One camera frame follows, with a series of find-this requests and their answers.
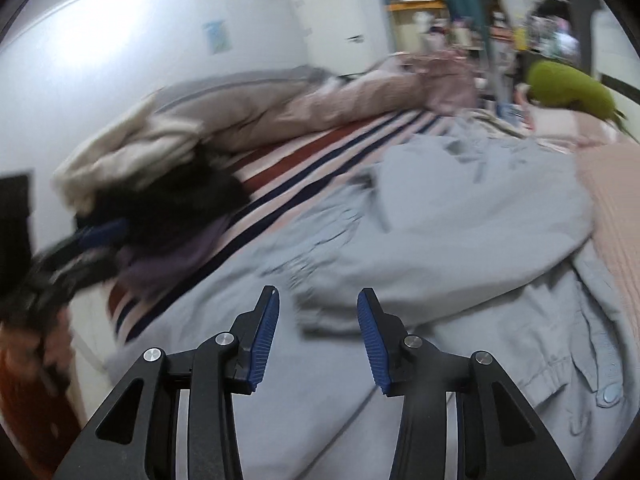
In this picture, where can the striped bed sheet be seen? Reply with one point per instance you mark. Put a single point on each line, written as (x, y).
(320, 155)

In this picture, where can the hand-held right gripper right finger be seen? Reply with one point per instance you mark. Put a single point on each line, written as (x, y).
(372, 340)

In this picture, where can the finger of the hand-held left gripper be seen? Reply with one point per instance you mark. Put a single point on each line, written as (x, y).
(97, 234)

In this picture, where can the white wardrobe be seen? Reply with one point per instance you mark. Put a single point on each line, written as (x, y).
(337, 15)

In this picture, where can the pink knitted blanket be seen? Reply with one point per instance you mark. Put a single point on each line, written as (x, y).
(617, 215)

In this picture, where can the cream cloth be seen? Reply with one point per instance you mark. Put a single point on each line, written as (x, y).
(130, 152)

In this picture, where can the purple cloth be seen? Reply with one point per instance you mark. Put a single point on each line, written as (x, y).
(167, 260)

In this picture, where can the black cloth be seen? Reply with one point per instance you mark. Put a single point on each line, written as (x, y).
(185, 195)

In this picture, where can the cluttered shelf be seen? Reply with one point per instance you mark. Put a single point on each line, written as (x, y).
(505, 10)

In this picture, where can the pink quilt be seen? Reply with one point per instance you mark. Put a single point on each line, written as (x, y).
(320, 95)

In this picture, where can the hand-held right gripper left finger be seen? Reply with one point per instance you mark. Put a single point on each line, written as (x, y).
(263, 332)

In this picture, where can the wall poster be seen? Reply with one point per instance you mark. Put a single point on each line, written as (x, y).
(217, 36)

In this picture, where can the green plush toy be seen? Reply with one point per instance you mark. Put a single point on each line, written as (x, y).
(575, 90)

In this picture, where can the light grey jacket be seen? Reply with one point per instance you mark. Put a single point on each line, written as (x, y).
(400, 270)

